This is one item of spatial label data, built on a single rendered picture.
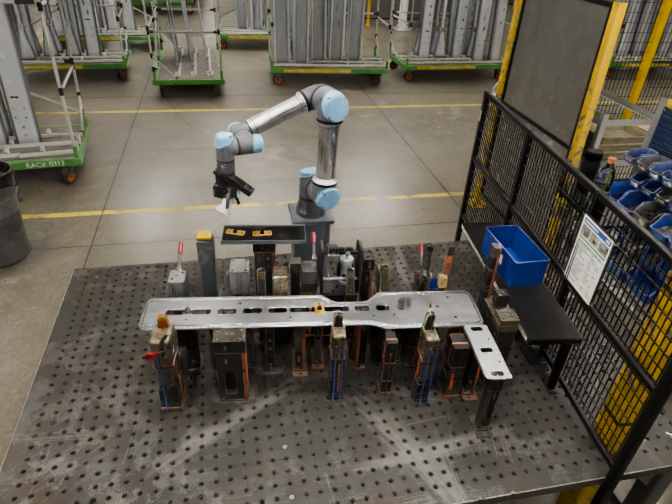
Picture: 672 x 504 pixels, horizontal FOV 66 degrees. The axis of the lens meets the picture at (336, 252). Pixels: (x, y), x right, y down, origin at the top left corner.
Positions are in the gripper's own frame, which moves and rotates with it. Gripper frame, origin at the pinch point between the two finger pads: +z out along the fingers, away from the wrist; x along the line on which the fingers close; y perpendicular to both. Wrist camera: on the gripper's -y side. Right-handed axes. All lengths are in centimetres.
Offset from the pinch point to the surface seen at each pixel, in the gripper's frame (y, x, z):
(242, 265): -8.7, 16.4, 14.8
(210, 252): 9.4, 7.3, 17.2
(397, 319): -76, 22, 26
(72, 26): 479, -582, 56
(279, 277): -24.7, 16.4, 18.1
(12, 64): 303, -242, 20
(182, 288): 14.1, 27.2, 23.3
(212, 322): -4.7, 41.5, 25.8
